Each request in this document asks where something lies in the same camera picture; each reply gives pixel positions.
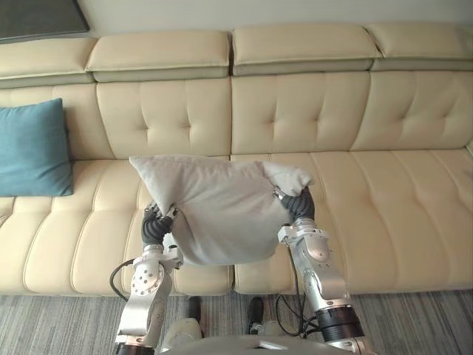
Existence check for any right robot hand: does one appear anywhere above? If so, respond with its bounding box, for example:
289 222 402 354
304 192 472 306
272 186 316 225

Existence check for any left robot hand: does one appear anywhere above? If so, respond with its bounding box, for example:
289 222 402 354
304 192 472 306
141 201 179 246

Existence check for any light grey cushion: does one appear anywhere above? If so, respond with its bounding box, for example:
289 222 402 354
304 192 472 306
129 155 316 266

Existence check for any left dark robot foot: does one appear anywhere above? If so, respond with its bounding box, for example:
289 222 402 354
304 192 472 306
186 297 201 320

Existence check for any dark robot foot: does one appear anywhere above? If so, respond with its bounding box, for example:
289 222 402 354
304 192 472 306
248 297 265 328
186 297 201 320

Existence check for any cream leather sofa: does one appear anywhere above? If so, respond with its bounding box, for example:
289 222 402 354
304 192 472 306
0 22 473 297

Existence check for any right dark robot foot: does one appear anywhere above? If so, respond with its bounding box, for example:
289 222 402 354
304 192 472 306
248 297 265 328

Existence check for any silver robot body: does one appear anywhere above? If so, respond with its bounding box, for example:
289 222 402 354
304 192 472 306
159 319 326 355

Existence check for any teal cushion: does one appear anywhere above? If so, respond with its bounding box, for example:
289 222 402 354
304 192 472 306
0 98 75 197

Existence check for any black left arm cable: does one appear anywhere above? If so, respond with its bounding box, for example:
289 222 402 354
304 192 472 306
109 257 137 302

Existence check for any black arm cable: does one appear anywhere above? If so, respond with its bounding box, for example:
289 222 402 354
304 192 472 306
109 257 137 302
275 254 321 340

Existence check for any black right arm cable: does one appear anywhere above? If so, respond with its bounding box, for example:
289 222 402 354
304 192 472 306
275 254 321 340

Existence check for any dark framed wall picture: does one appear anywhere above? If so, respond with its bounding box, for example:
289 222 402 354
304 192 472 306
0 0 91 41

